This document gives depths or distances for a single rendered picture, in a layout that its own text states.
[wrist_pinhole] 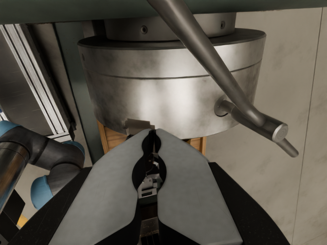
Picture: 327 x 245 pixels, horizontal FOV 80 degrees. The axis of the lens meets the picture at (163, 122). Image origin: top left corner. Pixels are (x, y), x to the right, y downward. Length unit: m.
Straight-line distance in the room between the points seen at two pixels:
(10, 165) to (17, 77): 0.93
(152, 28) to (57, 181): 0.37
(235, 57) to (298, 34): 1.87
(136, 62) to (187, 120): 0.10
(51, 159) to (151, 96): 0.37
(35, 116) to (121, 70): 1.21
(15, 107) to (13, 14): 1.22
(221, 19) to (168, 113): 0.15
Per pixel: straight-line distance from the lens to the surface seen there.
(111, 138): 0.66
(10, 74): 1.38
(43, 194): 0.51
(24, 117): 1.46
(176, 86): 0.24
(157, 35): 0.28
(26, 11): 0.23
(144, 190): 0.50
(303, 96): 2.45
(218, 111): 0.28
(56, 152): 0.56
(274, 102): 2.22
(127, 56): 0.25
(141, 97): 0.25
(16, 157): 0.51
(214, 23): 0.30
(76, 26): 0.92
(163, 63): 0.23
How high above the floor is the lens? 1.45
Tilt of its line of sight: 58 degrees down
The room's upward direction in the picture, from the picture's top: 151 degrees clockwise
